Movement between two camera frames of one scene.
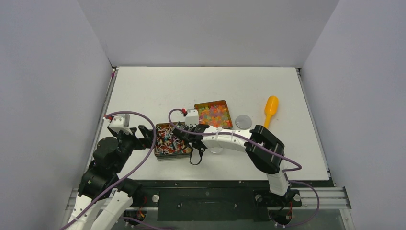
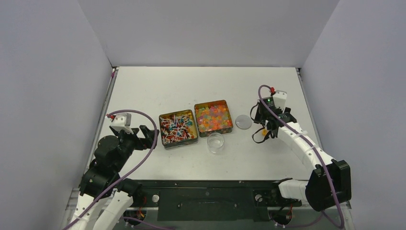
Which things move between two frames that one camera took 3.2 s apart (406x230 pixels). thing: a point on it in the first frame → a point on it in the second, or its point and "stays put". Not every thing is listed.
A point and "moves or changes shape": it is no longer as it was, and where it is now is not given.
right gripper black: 189,135 → 263,115
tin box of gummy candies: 214,113 stays put
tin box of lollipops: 168,146 moves or changes shape
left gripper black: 141,143 stays put
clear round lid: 243,121 stays put
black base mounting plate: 218,201 stays put
